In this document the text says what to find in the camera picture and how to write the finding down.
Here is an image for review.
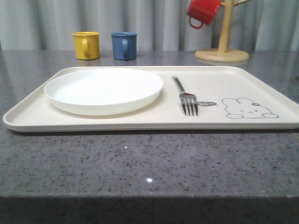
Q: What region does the white round plate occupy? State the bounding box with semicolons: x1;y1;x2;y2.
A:
44;68;164;116

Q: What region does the blue enamel mug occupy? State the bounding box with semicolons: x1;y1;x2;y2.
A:
111;32;137;60

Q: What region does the yellow enamel mug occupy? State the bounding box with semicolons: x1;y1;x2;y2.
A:
71;31;100;60

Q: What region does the grey pleated curtain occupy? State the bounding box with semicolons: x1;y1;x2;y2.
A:
0;0;299;51

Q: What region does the cream rabbit serving tray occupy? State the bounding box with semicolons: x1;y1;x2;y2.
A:
3;66;299;132

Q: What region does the wooden mug tree stand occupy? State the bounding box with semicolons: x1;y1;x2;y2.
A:
195;0;249;63

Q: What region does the red enamel mug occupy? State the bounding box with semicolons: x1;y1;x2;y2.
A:
187;0;221;29

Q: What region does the silver metal fork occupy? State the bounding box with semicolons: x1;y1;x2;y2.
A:
172;76;199;117

